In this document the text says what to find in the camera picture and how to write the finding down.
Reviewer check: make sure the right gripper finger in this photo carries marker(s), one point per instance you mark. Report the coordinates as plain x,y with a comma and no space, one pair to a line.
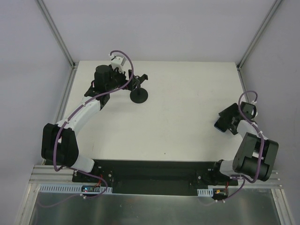
224,126
231,111

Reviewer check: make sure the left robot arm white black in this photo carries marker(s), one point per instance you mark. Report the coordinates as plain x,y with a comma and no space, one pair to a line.
59,143

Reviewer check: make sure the black phone stand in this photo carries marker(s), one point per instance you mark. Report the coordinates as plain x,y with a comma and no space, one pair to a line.
138,94

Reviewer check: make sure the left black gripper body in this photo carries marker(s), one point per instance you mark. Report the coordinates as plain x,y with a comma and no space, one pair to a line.
131,78

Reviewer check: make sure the right white cable duct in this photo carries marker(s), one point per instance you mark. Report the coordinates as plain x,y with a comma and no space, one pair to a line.
210,192

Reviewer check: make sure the left aluminium frame post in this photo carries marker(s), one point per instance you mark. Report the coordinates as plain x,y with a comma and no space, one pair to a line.
55,32

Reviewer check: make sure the aluminium frame post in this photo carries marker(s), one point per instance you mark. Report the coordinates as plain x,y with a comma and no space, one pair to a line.
259,33
55,32

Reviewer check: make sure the white cable duct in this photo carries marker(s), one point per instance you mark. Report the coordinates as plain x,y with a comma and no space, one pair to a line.
210,192
74,189

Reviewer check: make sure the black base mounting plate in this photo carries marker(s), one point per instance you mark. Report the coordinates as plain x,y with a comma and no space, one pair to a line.
160,177

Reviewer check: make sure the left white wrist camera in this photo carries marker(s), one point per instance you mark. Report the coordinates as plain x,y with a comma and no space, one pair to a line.
117,62

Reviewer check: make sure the right aluminium frame post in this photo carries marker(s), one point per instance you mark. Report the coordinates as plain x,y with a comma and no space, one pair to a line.
259,33

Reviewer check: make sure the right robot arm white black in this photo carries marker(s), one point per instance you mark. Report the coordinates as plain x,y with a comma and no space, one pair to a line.
256,154

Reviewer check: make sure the left white cable duct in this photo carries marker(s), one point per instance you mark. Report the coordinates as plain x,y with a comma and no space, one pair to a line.
74,189

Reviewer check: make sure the blue black smartphone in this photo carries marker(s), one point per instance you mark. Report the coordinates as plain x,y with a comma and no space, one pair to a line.
216,125

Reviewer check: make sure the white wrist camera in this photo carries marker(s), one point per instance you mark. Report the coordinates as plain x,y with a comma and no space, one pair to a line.
117,62
254,109

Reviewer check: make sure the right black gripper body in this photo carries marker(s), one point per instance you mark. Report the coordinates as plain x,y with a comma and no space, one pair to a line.
225,121

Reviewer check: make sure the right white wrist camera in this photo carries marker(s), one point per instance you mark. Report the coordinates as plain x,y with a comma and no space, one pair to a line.
254,109

